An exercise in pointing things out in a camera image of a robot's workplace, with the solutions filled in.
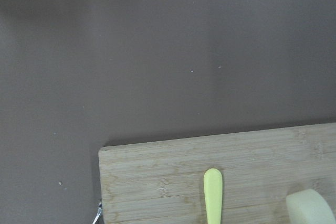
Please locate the yellow plastic knife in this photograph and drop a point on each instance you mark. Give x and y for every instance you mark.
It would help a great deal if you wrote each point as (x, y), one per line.
(213, 195)

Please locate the white steamed bun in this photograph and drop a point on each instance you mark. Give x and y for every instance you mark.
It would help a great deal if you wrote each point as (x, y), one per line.
(308, 206)

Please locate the bamboo cutting board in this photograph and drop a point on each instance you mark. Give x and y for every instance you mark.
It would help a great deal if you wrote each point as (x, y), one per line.
(162, 182)

